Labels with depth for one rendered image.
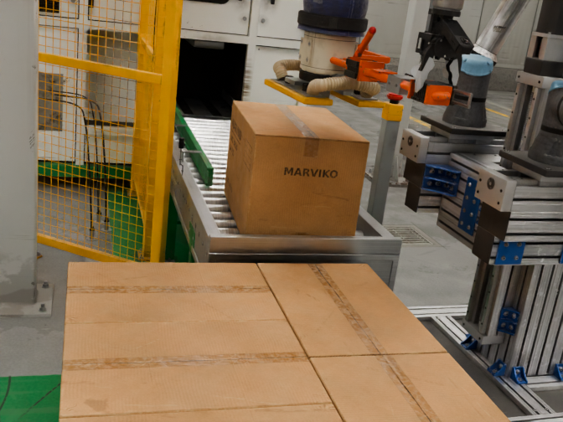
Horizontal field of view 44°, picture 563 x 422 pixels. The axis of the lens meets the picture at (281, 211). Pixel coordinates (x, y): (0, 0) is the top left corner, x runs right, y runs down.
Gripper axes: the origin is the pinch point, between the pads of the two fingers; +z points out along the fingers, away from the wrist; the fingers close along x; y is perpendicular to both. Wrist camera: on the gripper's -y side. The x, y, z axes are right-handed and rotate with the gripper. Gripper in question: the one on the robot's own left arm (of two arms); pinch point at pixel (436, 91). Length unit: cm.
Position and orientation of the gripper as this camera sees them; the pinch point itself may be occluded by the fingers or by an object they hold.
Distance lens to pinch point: 184.9
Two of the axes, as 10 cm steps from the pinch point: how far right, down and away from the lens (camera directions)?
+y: -3.9, -3.4, 8.6
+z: -1.3, 9.4, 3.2
